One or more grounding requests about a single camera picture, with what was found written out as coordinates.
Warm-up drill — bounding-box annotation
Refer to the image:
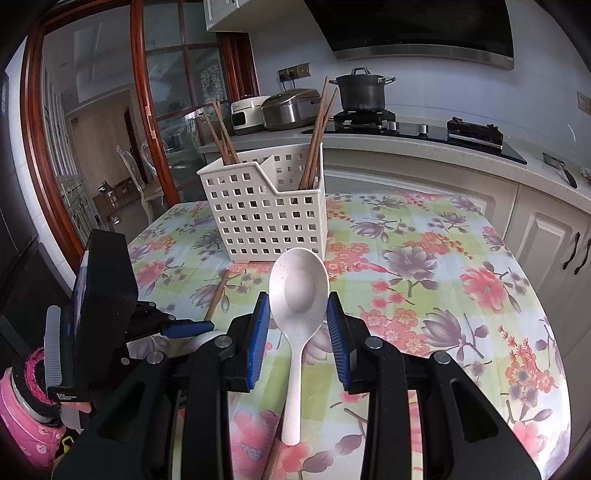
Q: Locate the red wooden glass sliding door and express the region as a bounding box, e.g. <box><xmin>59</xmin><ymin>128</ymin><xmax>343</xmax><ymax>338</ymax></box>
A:
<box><xmin>129</xmin><ymin>0</ymin><xmax>259</xmax><ymax>206</ymax></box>

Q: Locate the person's left forearm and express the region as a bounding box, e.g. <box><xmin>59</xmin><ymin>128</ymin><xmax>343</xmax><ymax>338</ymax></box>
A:
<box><xmin>0</xmin><ymin>348</ymin><xmax>70</xmax><ymax>467</ymax></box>

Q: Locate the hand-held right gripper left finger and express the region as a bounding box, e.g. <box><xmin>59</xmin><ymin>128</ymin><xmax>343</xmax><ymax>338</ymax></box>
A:
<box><xmin>53</xmin><ymin>292</ymin><xmax>272</xmax><ymax>480</ymax></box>

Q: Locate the white dining chair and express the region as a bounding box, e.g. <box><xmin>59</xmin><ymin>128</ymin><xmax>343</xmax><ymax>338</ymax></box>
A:
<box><xmin>116</xmin><ymin>141</ymin><xmax>169</xmax><ymax>222</ymax></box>

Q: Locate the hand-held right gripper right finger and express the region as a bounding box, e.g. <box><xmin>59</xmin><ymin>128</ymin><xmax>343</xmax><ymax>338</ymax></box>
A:
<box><xmin>324</xmin><ymin>292</ymin><xmax>543</xmax><ymax>480</ymax></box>

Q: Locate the floral tablecloth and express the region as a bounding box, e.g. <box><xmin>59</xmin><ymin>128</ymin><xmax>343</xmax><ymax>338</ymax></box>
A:
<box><xmin>124</xmin><ymin>191</ymin><xmax>571</xmax><ymax>480</ymax></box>

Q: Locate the white rice cooker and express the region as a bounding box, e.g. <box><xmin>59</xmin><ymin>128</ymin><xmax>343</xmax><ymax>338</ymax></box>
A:
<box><xmin>230</xmin><ymin>95</ymin><xmax>271</xmax><ymax>136</ymax></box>

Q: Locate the black handled kitchen knife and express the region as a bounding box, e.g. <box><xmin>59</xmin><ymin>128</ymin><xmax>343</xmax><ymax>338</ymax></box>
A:
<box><xmin>542</xmin><ymin>152</ymin><xmax>578</xmax><ymax>189</ymax></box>

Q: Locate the cardboard box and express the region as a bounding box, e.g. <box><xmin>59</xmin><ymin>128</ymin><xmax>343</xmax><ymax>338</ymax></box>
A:
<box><xmin>113</xmin><ymin>178</ymin><xmax>139</xmax><ymax>205</ymax></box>
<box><xmin>92</xmin><ymin>182</ymin><xmax>119</xmax><ymax>219</ymax></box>

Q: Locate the black burner grate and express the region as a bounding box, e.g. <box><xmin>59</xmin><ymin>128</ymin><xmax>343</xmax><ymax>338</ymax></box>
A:
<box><xmin>333</xmin><ymin>110</ymin><xmax>396</xmax><ymax>128</ymax></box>
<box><xmin>446</xmin><ymin>116</ymin><xmax>504</xmax><ymax>149</ymax></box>

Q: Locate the white display cabinet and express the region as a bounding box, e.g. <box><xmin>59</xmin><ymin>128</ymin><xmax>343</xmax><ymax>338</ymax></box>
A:
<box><xmin>41</xmin><ymin>69</ymin><xmax>100</xmax><ymax>241</ymax></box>

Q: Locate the white plastic spoon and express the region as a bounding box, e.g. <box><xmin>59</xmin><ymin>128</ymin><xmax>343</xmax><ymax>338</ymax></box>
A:
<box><xmin>182</xmin><ymin>333</ymin><xmax>220</xmax><ymax>358</ymax></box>
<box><xmin>269</xmin><ymin>248</ymin><xmax>331</xmax><ymax>446</ymax></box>

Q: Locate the white upper cabinet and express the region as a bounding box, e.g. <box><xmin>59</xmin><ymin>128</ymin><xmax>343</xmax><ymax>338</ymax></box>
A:
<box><xmin>204</xmin><ymin>0</ymin><xmax>259</xmax><ymax>32</ymax></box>

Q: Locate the silver rice cooker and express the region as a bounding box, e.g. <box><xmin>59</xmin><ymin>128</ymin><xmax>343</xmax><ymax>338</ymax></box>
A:
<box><xmin>261</xmin><ymin>89</ymin><xmax>322</xmax><ymax>131</ymax></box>

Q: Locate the black glass gas cooktop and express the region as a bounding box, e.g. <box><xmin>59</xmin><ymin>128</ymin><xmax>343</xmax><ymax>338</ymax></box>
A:
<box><xmin>301</xmin><ymin>110</ymin><xmax>528</xmax><ymax>165</ymax></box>

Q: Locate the black range hood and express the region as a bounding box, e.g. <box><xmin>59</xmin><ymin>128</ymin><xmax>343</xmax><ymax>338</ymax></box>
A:
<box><xmin>302</xmin><ymin>0</ymin><xmax>515</xmax><ymax>71</ymax></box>

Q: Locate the grey lidded stock pot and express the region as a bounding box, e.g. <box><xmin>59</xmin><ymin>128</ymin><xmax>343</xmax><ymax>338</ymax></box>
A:
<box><xmin>335</xmin><ymin>67</ymin><xmax>396</xmax><ymax>112</ymax></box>

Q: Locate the red wooden door frame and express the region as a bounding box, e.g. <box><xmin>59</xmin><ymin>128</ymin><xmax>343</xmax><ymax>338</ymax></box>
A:
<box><xmin>21</xmin><ymin>0</ymin><xmax>139</xmax><ymax>261</ymax></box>

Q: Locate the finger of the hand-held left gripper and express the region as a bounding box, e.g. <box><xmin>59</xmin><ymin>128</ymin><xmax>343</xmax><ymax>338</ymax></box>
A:
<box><xmin>131</xmin><ymin>301</ymin><xmax>215</xmax><ymax>340</ymax></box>

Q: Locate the white perforated utensil basket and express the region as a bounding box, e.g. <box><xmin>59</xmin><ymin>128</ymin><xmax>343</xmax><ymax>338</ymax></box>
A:
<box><xmin>197</xmin><ymin>144</ymin><xmax>326</xmax><ymax>263</ymax></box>

